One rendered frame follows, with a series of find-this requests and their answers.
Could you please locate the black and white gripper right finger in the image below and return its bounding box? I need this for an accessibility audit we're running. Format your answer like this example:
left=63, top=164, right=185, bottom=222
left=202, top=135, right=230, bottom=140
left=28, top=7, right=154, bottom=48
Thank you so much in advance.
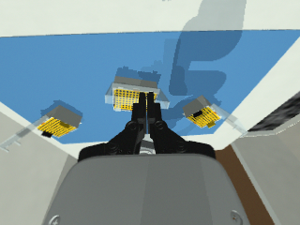
left=147, top=92, right=216, bottom=159

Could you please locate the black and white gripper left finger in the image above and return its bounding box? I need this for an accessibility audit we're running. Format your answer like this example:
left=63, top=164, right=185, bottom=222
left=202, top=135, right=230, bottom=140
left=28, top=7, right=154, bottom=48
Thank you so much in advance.
left=78, top=92, right=146, bottom=162

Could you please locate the blue bench mat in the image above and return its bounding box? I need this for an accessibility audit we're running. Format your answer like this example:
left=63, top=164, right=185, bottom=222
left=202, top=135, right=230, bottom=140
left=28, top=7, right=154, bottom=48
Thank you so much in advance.
left=0, top=30, right=300, bottom=144

